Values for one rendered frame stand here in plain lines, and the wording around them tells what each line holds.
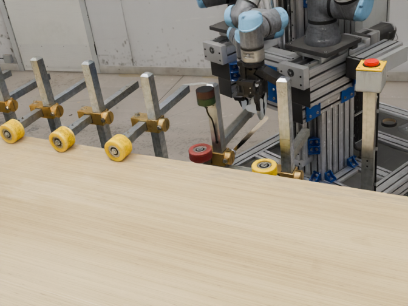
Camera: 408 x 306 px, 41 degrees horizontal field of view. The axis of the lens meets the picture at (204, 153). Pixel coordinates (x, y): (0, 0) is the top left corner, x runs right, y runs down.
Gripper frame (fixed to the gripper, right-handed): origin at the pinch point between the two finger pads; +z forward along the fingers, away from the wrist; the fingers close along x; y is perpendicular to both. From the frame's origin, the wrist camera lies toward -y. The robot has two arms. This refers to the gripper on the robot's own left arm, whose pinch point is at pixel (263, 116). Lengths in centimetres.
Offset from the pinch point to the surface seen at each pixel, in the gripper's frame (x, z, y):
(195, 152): 17.0, 7.5, 18.3
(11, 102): 9, 2, 110
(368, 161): 9.4, 6.0, -37.4
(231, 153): 8.1, 11.6, 9.5
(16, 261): 81, 8, 39
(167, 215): 50, 8, 10
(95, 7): -234, 35, 256
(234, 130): -9.9, 12.5, 16.5
